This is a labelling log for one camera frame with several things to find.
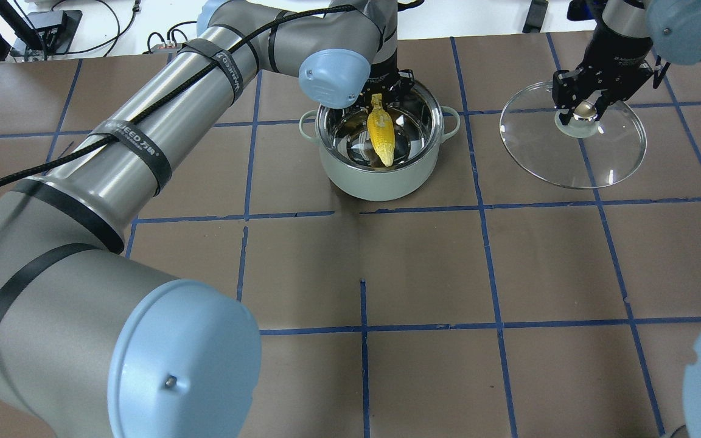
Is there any yellow plastic corn cob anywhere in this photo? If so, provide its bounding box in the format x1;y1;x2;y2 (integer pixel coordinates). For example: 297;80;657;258
367;92;396;167

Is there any glass pot lid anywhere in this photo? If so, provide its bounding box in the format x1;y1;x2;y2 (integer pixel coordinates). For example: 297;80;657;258
499;81;647;190

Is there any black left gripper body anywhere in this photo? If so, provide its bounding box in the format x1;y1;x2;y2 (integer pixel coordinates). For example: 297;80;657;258
360;62;416;105

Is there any pale green cooking pot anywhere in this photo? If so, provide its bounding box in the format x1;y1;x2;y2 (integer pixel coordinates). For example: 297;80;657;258
299;82;460;202

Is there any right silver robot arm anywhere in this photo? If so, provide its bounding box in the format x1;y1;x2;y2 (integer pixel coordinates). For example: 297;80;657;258
553;1;701;127

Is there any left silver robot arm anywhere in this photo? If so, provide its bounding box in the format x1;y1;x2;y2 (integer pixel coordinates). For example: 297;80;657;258
0;1;400;437

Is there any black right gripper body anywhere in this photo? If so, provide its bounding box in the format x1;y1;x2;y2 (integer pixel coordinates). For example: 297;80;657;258
553;24;657;109

